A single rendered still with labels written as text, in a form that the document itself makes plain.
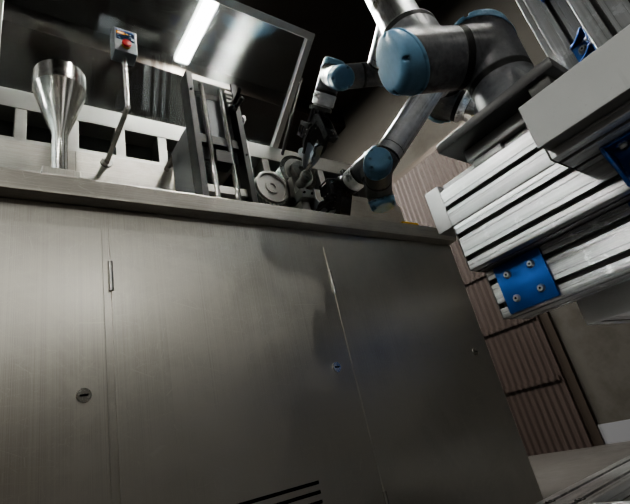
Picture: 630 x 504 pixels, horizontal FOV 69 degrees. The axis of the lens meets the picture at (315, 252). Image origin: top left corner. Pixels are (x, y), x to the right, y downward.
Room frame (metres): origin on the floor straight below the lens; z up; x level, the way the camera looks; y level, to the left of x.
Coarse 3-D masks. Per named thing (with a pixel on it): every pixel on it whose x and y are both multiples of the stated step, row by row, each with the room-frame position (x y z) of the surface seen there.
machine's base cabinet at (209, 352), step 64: (0, 256) 0.62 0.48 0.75; (64, 256) 0.68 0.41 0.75; (128, 256) 0.74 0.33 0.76; (192, 256) 0.82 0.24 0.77; (256, 256) 0.91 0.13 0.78; (320, 256) 1.02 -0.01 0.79; (384, 256) 1.16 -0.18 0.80; (448, 256) 1.34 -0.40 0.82; (0, 320) 0.62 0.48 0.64; (64, 320) 0.68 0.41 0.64; (128, 320) 0.74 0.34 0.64; (192, 320) 0.81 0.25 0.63; (256, 320) 0.89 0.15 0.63; (320, 320) 0.99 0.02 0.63; (384, 320) 1.12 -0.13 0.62; (448, 320) 1.27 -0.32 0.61; (0, 384) 0.62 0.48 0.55; (64, 384) 0.68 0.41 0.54; (128, 384) 0.73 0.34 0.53; (192, 384) 0.80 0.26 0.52; (256, 384) 0.88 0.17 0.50; (320, 384) 0.97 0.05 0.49; (384, 384) 1.08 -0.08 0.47; (448, 384) 1.22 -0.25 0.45; (0, 448) 0.63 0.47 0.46; (64, 448) 0.68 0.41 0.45; (128, 448) 0.73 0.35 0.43; (192, 448) 0.79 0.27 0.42; (256, 448) 0.87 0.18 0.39; (320, 448) 0.95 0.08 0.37; (384, 448) 1.05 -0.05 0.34; (448, 448) 1.17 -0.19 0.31; (512, 448) 1.32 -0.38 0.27
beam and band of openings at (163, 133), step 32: (0, 96) 1.07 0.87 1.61; (32, 96) 1.13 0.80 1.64; (0, 128) 1.13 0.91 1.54; (32, 128) 1.19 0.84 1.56; (96, 128) 1.27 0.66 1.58; (128, 128) 1.32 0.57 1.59; (160, 128) 1.40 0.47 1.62; (160, 160) 1.39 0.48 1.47; (256, 160) 1.69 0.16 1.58; (320, 160) 1.89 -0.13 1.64
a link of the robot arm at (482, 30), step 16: (480, 16) 0.64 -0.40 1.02; (496, 16) 0.64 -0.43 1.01; (480, 32) 0.63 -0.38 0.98; (496, 32) 0.64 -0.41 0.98; (512, 32) 0.65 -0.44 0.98; (480, 48) 0.64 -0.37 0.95; (496, 48) 0.64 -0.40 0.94; (512, 48) 0.64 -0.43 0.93; (480, 64) 0.66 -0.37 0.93; (464, 80) 0.68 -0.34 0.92
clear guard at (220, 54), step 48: (48, 0) 0.96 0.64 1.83; (96, 0) 1.01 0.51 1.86; (144, 0) 1.07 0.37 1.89; (192, 0) 1.13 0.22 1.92; (0, 48) 1.01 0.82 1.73; (48, 48) 1.06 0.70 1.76; (96, 48) 1.12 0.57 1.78; (144, 48) 1.19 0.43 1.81; (192, 48) 1.26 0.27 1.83; (240, 48) 1.34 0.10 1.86; (288, 48) 1.43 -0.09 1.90; (96, 96) 1.24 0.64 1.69; (144, 96) 1.32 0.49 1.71; (240, 96) 1.49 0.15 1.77
